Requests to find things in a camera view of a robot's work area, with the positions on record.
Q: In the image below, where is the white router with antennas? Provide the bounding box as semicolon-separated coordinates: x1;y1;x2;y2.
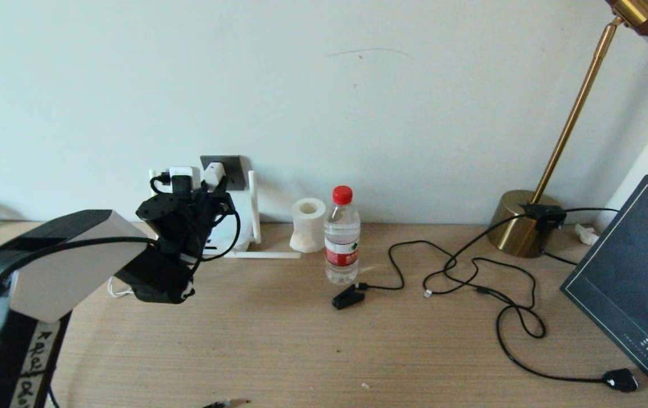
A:
150;169;302;260

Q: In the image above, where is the black left wrist camera cable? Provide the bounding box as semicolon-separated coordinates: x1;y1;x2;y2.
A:
150;175;242;262

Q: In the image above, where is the thin black dock cable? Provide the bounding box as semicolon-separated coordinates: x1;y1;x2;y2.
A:
356;241;537;311

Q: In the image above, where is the grey wall socket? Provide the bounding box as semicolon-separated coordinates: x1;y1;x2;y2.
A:
200;155;247;191

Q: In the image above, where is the black cable with clip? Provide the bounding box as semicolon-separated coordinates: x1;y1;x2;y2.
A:
423;211;640;393

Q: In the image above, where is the white toilet paper roll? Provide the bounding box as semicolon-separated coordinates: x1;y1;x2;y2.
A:
290;198;327;253

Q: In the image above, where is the thin white adapter cable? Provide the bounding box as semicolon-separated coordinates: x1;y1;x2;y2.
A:
107;277;134;299

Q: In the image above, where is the clear water bottle red cap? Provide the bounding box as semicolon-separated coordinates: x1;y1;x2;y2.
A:
324;186;361;284

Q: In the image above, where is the brass desk lamp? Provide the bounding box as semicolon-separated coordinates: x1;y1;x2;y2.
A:
487;0;648;259

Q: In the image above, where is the small black charging dock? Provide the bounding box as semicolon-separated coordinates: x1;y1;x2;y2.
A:
332;284;365;310

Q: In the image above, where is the black inline switch box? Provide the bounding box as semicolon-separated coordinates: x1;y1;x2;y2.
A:
519;204;567;230

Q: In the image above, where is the white power adapter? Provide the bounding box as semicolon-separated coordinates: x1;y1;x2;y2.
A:
204;163;226;189

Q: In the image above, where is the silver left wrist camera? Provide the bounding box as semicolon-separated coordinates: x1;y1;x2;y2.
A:
168;166;201;192

